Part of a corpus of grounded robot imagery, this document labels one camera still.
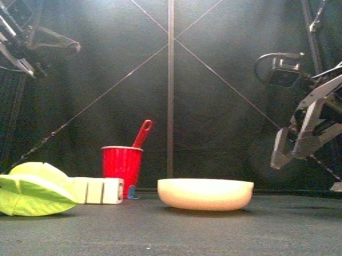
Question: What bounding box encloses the white bowl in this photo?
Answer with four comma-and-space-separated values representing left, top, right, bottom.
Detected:
157, 178, 256, 212

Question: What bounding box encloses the small blue object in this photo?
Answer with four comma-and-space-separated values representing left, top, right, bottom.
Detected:
127, 185, 142, 200

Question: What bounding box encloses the red ribbed cup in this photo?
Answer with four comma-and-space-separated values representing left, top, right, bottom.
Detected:
101, 145, 145, 200

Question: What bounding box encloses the green white toy vegetable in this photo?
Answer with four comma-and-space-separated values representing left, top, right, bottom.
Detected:
0, 161, 126, 217

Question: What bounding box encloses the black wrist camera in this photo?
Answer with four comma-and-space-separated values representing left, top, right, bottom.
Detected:
266, 53, 316, 89

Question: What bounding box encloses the black camera cable loop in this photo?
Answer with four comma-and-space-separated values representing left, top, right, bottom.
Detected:
253, 51, 308, 84

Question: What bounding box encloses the slanted dark frame pole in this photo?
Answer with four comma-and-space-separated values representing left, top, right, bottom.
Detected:
300, 0, 326, 76

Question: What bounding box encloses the diagonal brace wire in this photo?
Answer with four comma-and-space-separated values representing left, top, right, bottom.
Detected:
0, 0, 225, 175

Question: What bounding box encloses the vertical metal frame pole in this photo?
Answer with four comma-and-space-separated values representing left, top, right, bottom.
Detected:
166, 0, 177, 180

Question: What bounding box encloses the red utensil handle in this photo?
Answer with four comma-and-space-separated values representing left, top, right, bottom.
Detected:
131, 119, 154, 149

